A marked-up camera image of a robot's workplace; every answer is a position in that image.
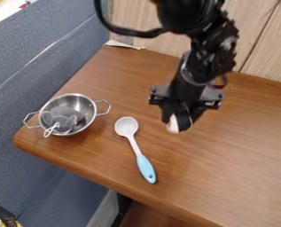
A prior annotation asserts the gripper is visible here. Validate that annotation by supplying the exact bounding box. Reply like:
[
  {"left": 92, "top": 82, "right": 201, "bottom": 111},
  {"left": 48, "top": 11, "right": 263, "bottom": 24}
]
[{"left": 147, "top": 74, "right": 227, "bottom": 124}]

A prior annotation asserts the white and black toy sushi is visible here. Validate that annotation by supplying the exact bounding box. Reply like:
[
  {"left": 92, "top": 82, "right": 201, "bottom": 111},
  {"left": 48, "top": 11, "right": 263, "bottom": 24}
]
[{"left": 165, "top": 113, "right": 196, "bottom": 135}]

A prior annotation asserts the white paper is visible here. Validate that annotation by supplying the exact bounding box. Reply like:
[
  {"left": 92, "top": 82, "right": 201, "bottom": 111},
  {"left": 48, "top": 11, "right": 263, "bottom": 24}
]
[{"left": 103, "top": 39, "right": 146, "bottom": 51}]

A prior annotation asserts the silver pot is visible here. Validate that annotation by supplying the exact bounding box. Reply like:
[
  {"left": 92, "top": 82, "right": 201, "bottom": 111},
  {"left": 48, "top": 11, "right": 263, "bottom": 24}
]
[{"left": 21, "top": 92, "right": 113, "bottom": 138}]

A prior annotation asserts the grey plush mouse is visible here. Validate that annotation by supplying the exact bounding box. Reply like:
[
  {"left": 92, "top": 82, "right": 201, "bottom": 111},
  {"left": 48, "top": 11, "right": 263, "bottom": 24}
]
[{"left": 39, "top": 106, "right": 89, "bottom": 138}]

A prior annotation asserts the white spoon with blue handle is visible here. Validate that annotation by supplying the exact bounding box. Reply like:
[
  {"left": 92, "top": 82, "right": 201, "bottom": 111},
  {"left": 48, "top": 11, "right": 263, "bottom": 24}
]
[{"left": 113, "top": 115, "right": 159, "bottom": 184}]

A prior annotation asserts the black cable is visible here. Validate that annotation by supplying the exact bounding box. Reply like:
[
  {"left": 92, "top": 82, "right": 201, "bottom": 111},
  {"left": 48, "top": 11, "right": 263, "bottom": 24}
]
[{"left": 92, "top": 0, "right": 166, "bottom": 39}]

